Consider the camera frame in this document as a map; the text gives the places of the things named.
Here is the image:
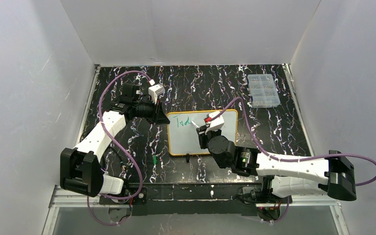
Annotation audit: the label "yellow framed whiteboard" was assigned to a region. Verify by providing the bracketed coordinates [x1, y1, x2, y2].
[167, 109, 238, 156]

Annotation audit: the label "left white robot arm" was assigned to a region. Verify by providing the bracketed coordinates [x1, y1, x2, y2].
[60, 84, 170, 197]

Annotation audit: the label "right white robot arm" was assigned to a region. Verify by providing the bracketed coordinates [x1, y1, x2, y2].
[196, 125, 356, 201]

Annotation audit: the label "clear plastic compartment box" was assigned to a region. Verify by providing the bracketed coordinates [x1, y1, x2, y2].
[247, 74, 281, 109]

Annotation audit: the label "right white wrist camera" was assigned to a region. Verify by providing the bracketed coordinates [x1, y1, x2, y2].
[204, 111, 224, 134]

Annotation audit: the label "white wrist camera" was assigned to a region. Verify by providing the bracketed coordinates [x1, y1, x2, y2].
[148, 84, 165, 104]
[204, 111, 224, 134]

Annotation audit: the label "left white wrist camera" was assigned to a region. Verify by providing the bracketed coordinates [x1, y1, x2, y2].
[148, 84, 165, 104]

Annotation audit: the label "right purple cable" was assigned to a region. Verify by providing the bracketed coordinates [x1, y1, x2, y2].
[209, 96, 376, 224]

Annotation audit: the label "purple cable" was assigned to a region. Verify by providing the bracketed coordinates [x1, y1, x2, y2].
[87, 70, 156, 226]
[209, 96, 376, 224]

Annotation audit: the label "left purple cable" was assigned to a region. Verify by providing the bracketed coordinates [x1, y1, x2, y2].
[87, 70, 156, 226]

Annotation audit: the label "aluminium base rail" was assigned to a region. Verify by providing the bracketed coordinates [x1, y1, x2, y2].
[49, 183, 340, 208]

